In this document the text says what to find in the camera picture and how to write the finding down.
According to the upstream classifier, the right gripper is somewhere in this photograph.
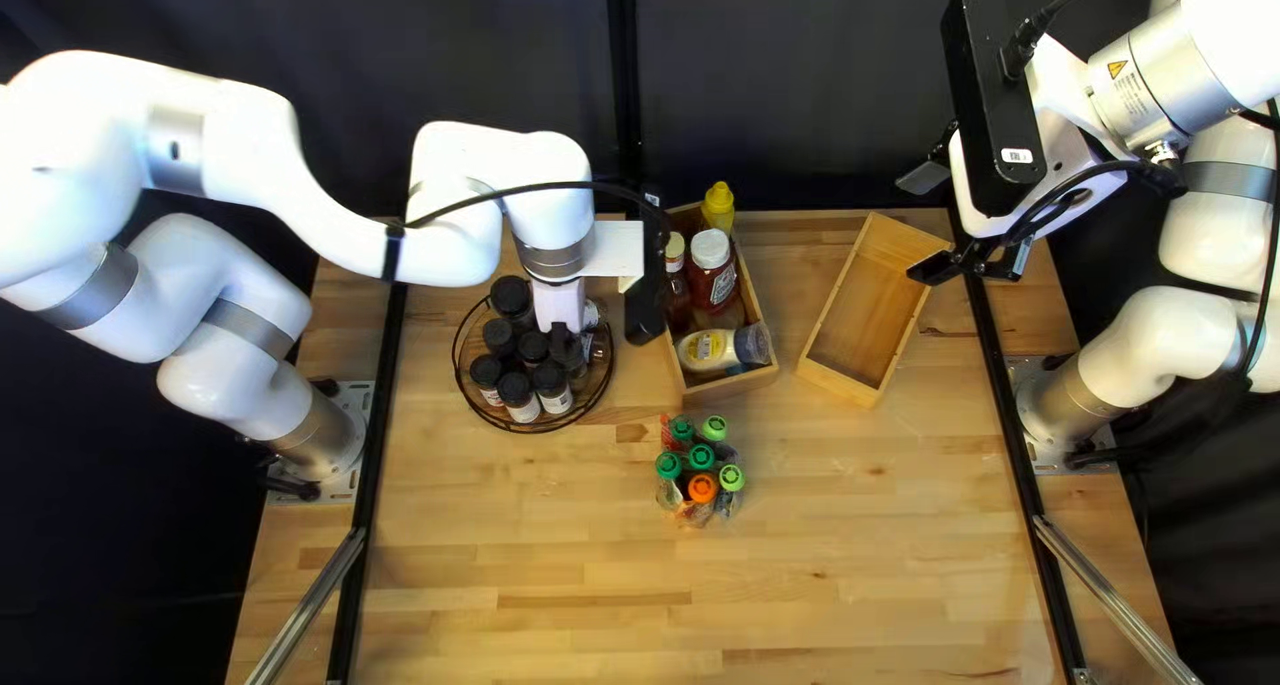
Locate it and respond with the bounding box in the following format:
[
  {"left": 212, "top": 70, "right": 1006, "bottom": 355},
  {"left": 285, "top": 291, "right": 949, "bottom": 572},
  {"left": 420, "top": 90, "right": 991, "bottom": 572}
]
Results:
[{"left": 897, "top": 39, "right": 1131, "bottom": 286}]

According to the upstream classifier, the yellow mustard bottle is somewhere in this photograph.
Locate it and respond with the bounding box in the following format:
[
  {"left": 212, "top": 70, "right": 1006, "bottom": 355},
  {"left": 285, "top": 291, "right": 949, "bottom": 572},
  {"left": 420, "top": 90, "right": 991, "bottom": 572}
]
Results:
[{"left": 700, "top": 181, "right": 737, "bottom": 236}]

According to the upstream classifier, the orange cap pouch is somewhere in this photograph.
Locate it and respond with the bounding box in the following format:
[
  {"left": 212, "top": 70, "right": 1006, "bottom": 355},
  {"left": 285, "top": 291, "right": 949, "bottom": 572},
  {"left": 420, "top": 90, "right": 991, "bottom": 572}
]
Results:
[{"left": 680, "top": 473, "right": 721, "bottom": 528}]

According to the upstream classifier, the white mayonnaise bottle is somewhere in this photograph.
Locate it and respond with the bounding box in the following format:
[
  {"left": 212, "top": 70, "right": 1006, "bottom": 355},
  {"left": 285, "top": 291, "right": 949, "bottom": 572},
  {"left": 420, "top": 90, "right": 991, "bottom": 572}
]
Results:
[{"left": 675, "top": 321, "right": 773, "bottom": 376}]

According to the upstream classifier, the black frame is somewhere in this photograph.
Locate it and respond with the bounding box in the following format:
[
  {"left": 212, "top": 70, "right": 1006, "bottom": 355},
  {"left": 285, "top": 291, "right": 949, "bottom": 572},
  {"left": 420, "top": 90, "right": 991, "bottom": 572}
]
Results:
[{"left": 245, "top": 0, "right": 1206, "bottom": 685}]

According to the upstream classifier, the wooden box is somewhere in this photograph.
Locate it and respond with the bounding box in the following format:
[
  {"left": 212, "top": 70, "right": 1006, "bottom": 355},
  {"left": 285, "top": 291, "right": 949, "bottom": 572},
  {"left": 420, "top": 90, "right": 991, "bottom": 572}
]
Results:
[
  {"left": 660, "top": 199, "right": 781, "bottom": 398},
  {"left": 795, "top": 211, "right": 951, "bottom": 409}
]

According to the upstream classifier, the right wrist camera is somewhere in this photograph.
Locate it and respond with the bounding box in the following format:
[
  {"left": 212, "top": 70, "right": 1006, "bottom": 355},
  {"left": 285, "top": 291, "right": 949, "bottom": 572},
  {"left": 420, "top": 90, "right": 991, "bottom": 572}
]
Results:
[{"left": 940, "top": 0, "right": 1051, "bottom": 221}]

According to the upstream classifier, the dark sauce bottle cream cap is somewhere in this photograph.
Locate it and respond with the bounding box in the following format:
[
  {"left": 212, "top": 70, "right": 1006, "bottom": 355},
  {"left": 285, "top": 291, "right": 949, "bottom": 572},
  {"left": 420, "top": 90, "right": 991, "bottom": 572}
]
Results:
[{"left": 663, "top": 231, "right": 693, "bottom": 331}]

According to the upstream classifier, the round black wire rack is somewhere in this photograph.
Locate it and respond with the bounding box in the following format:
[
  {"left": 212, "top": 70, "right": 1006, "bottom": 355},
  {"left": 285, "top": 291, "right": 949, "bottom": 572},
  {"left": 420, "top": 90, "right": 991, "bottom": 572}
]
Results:
[{"left": 450, "top": 289, "right": 616, "bottom": 434}]

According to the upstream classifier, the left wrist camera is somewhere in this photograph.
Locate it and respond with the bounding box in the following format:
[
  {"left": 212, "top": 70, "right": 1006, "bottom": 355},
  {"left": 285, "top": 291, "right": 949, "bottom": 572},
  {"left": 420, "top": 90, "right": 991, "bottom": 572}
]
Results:
[{"left": 622, "top": 185, "right": 673, "bottom": 346}]

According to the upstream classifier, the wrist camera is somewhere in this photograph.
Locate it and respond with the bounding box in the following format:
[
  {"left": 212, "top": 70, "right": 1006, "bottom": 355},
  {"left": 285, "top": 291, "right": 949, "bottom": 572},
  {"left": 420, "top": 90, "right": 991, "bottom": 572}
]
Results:
[
  {"left": 622, "top": 185, "right": 673, "bottom": 346},
  {"left": 940, "top": 0, "right": 1051, "bottom": 221}
]

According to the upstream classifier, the ketchup bottle white cap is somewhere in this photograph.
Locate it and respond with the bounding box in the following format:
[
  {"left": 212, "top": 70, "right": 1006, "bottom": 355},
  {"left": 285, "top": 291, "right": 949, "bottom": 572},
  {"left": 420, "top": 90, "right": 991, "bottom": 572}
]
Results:
[{"left": 688, "top": 227, "right": 743, "bottom": 316}]

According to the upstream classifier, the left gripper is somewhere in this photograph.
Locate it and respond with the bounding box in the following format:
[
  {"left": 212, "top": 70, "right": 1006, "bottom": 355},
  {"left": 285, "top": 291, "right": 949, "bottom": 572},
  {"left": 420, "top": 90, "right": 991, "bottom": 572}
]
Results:
[{"left": 535, "top": 221, "right": 646, "bottom": 334}]

